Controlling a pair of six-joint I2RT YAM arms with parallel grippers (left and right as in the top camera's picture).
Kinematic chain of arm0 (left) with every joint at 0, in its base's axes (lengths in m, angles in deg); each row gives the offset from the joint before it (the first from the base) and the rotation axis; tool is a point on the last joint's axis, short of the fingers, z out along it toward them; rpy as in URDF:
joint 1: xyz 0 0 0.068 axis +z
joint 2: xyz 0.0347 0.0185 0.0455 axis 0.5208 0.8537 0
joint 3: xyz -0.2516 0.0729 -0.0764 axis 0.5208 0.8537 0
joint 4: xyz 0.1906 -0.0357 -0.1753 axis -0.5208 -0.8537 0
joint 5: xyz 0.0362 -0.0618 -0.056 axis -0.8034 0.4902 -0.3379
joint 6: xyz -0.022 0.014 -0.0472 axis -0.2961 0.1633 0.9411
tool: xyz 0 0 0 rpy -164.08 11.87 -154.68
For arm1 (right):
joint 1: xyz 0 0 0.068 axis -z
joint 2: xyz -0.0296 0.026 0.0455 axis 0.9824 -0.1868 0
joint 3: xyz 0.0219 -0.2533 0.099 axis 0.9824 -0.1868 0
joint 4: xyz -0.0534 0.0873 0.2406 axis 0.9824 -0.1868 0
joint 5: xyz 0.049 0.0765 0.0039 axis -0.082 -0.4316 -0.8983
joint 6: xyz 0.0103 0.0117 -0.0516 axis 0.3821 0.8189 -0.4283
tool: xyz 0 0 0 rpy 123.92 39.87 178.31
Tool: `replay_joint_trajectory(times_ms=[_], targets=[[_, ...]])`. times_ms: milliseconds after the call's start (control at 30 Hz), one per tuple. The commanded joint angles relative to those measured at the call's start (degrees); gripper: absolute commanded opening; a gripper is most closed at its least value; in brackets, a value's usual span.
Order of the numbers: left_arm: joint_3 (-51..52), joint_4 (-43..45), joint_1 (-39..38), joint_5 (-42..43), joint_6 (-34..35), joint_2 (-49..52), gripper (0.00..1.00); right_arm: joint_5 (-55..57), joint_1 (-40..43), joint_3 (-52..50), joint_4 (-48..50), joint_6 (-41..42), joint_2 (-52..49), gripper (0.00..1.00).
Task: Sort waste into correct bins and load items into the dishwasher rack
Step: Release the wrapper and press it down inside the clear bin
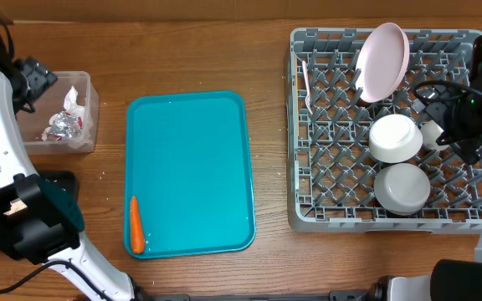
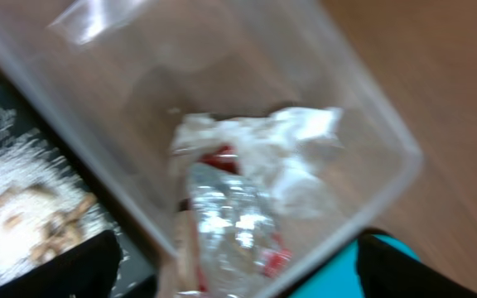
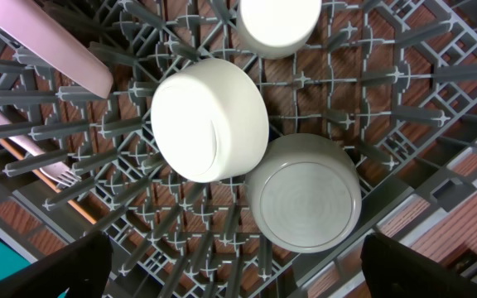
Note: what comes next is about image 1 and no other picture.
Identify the white round plate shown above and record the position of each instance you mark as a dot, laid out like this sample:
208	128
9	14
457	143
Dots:
382	62

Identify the white round bowl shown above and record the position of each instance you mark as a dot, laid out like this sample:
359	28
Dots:
394	138

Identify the white plastic fork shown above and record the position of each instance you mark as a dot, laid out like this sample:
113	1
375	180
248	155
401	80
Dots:
307	87

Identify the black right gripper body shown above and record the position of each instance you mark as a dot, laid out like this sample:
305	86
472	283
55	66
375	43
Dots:
453	119

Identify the clear plastic bin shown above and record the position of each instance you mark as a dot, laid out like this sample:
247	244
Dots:
32	125

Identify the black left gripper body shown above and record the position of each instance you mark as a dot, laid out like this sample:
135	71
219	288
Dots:
33	79

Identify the grey plastic dishwasher rack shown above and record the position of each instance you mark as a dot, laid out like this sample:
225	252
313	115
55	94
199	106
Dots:
331	171

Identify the teal plastic serving tray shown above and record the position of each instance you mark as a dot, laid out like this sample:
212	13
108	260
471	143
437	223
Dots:
188	166

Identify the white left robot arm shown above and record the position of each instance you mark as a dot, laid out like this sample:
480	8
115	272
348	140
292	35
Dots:
40	219

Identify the white paper napkin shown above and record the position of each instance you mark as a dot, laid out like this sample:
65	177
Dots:
71	106

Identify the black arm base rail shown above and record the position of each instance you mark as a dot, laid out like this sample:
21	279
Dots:
336	295

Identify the black waste tray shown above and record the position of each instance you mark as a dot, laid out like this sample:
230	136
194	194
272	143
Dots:
66	180

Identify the white paper cup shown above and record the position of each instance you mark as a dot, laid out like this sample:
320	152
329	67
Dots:
431	131

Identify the orange carrot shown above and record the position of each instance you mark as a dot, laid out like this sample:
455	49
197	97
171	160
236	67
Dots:
138	241

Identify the red silver snack wrapper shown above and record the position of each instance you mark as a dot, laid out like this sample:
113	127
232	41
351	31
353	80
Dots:
64	126

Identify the grey round bowl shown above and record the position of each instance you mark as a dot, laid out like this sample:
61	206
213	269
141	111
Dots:
402	189

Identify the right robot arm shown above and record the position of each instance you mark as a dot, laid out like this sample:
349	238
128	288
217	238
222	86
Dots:
450	279

